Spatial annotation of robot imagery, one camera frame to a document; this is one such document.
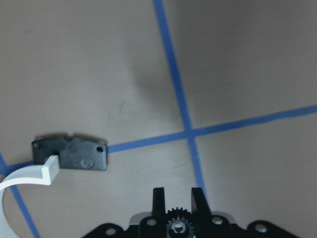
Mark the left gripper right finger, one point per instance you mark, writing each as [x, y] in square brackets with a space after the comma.
[199, 206]

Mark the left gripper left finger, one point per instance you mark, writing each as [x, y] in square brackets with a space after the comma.
[158, 207]

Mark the black gear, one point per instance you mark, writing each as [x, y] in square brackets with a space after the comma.
[178, 223]

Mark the small black plastic plate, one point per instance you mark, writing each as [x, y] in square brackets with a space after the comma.
[77, 152]

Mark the white curved plastic bracket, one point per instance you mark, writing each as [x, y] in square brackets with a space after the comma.
[36, 175]

